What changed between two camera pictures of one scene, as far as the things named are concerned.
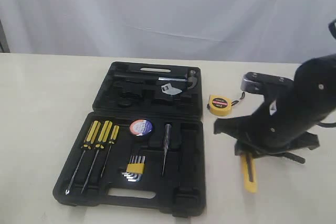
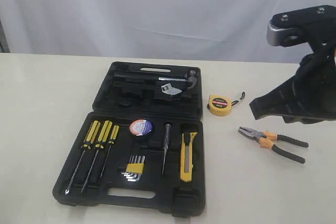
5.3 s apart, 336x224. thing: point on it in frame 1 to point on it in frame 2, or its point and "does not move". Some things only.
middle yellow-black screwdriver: x=102 y=139 does not move
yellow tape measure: x=220 y=105 does not move
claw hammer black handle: x=191 y=76 does not move
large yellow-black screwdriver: x=92 y=130 does not move
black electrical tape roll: x=140 y=127 does not move
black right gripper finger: x=242 y=147 to x=307 y=119
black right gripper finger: x=236 y=126 to x=295 y=97
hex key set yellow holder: x=135 y=168 does not move
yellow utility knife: x=250 y=187 to x=186 y=159
